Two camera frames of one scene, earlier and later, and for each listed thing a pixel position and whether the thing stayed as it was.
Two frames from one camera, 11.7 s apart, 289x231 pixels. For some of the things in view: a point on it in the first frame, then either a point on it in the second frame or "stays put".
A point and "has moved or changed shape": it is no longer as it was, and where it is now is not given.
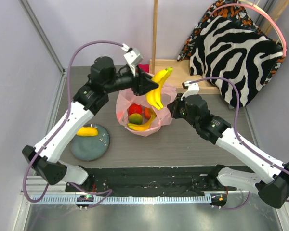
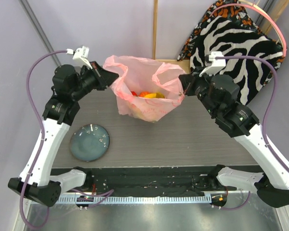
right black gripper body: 174,107 → 190,84
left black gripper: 141,83 → 104,78
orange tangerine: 147,113 has moved or changed shape
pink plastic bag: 162,118 has moved or changed shape
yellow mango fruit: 87,131 → 154,95
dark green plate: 90,148 stays put
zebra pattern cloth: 226,47 stays put
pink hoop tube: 259,11 stays put
